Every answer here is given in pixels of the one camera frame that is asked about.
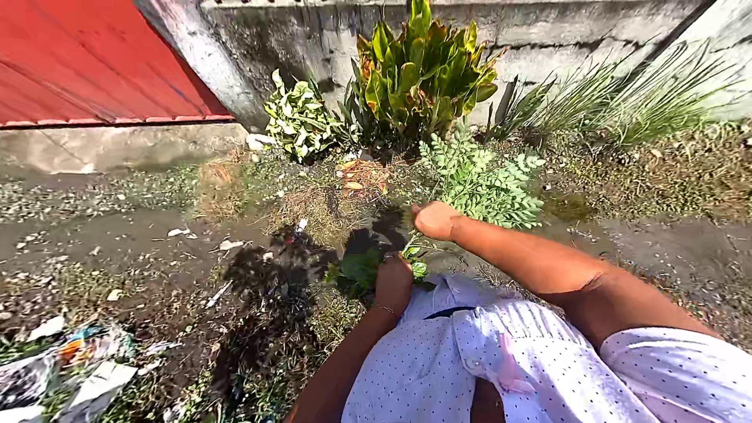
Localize person's left hand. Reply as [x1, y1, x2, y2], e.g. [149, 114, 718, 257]
[375, 252, 415, 317]

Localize person's right hand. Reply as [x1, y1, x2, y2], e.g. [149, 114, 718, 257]
[410, 200, 463, 243]

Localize dark green leaf bunch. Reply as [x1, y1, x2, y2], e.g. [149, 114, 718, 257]
[325, 246, 437, 299]

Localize light green leafy branch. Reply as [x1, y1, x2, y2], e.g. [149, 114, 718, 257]
[402, 120, 546, 255]

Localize person's left forearm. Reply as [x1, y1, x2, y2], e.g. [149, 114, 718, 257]
[283, 303, 403, 423]

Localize person's right forearm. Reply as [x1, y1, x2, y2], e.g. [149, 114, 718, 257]
[451, 215, 725, 351]

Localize pile of dry brown leaves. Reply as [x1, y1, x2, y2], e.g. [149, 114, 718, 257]
[336, 157, 392, 201]

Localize heap of dry grass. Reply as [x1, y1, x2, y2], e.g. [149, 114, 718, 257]
[267, 183, 372, 249]

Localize person's body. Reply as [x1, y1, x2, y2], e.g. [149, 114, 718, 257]
[341, 275, 752, 423]

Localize large yellow-green broad-leaved plant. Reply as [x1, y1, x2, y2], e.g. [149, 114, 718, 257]
[339, 0, 510, 155]

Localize pale variegated leafy plant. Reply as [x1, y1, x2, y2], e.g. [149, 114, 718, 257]
[264, 69, 343, 163]

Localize thin white litter strip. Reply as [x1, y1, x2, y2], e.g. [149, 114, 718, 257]
[206, 280, 234, 309]

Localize tall thin grass clump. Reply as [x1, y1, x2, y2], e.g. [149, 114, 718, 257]
[485, 40, 742, 148]

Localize pile of plastic litter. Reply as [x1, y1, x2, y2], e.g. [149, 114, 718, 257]
[0, 315, 181, 423]

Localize red metal gate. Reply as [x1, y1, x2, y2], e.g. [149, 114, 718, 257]
[0, 0, 235, 128]

